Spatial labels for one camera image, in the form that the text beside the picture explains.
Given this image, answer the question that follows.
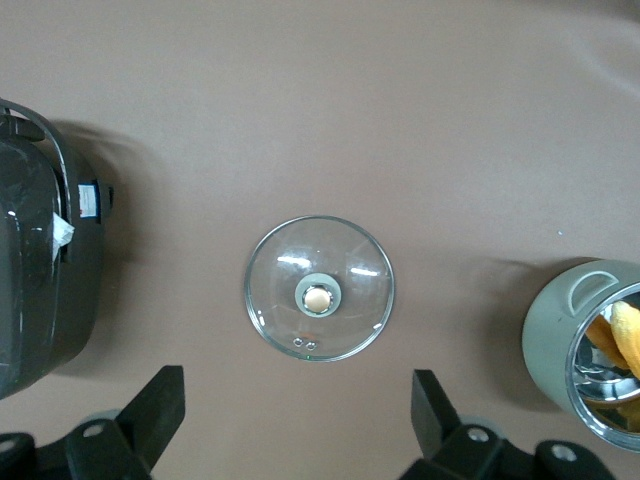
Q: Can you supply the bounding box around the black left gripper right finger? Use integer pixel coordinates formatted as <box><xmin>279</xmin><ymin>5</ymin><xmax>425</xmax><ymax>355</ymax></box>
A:
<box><xmin>402</xmin><ymin>369</ymin><xmax>616</xmax><ymax>480</ymax></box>

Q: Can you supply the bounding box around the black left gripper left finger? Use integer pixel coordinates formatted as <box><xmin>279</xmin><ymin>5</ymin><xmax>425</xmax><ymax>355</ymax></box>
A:
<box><xmin>0</xmin><ymin>365</ymin><xmax>187</xmax><ymax>480</ymax></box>

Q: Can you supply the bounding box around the glass lid with gold knob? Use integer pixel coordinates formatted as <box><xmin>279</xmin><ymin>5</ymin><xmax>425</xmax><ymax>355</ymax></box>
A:
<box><xmin>243</xmin><ymin>214</ymin><xmax>397</xmax><ymax>364</ymax></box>

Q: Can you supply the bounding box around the yellow corn cob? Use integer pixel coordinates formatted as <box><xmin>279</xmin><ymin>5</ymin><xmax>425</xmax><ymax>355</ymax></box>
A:
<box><xmin>583</xmin><ymin>299</ymin><xmax>640</xmax><ymax>380</ymax></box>

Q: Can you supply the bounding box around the black rice cooker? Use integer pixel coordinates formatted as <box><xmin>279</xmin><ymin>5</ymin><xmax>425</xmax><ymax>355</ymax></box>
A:
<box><xmin>0</xmin><ymin>96</ymin><xmax>116</xmax><ymax>402</ymax></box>

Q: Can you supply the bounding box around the brown table mat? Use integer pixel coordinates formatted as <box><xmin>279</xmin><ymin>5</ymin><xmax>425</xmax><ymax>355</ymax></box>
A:
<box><xmin>0</xmin><ymin>0</ymin><xmax>640</xmax><ymax>480</ymax></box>

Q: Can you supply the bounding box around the grey pot with loop handles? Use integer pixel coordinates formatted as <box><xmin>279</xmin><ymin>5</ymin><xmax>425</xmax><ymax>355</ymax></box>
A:
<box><xmin>520</xmin><ymin>257</ymin><xmax>640</xmax><ymax>450</ymax></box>

